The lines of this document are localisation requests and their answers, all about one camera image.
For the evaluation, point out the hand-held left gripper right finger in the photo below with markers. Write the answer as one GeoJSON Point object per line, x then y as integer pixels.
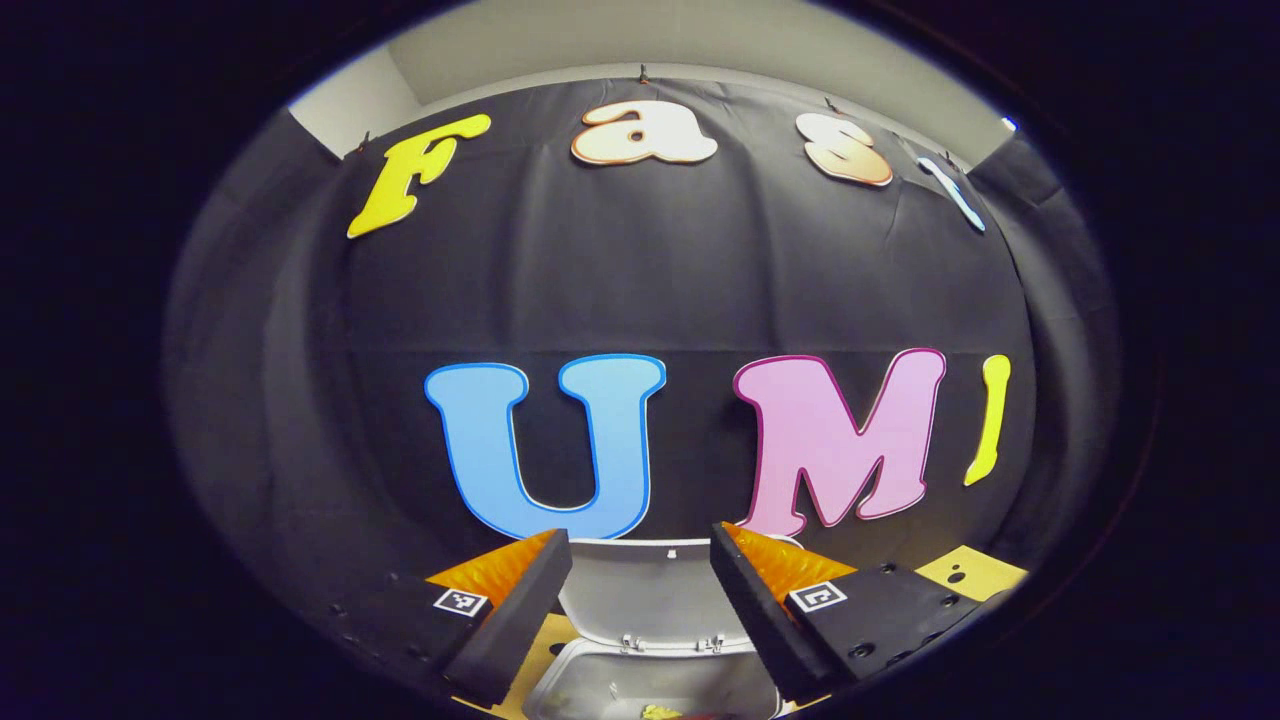
{"type": "Point", "coordinates": [755, 625]}

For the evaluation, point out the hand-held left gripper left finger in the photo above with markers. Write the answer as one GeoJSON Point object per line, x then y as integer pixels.
{"type": "Point", "coordinates": [520, 615]}

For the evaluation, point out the white desktop garbage bin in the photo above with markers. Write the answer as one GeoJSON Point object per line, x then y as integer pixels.
{"type": "Point", "coordinates": [650, 590]}

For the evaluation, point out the yellow paper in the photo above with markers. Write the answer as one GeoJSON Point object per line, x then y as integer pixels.
{"type": "Point", "coordinates": [662, 713]}

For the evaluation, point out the wooden desktop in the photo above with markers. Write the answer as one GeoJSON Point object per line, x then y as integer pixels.
{"type": "Point", "coordinates": [975, 575]}

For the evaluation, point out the black backdrop cloth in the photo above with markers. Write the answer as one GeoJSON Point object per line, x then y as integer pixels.
{"type": "Point", "coordinates": [640, 280]}

